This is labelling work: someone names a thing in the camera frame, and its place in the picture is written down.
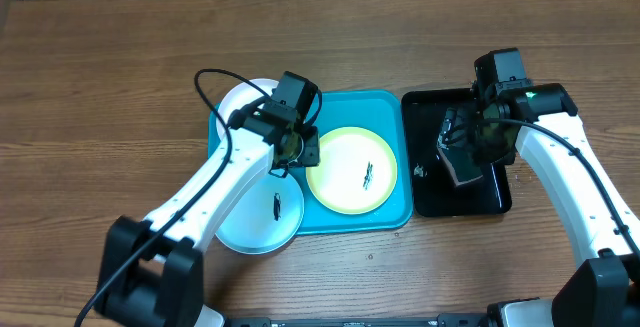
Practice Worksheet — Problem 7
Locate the green scouring sponge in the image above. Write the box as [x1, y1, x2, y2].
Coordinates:
[437, 145, 483, 188]

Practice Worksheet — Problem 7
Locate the yellow-green rimmed plate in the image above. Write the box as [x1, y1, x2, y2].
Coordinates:
[306, 127, 398, 215]

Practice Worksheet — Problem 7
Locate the white round plate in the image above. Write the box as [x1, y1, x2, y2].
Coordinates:
[217, 78, 278, 126]

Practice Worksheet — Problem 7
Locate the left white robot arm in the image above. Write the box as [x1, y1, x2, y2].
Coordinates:
[75, 97, 319, 326]

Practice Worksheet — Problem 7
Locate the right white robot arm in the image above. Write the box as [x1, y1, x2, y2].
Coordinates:
[436, 83, 639, 327]

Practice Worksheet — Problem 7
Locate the black rectangular water tray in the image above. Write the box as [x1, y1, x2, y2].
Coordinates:
[401, 88, 512, 217]

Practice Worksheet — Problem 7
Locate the light blue round plate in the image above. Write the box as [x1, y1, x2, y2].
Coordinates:
[216, 175, 304, 255]

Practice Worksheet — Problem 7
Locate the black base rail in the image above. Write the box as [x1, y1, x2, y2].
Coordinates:
[223, 313, 502, 327]

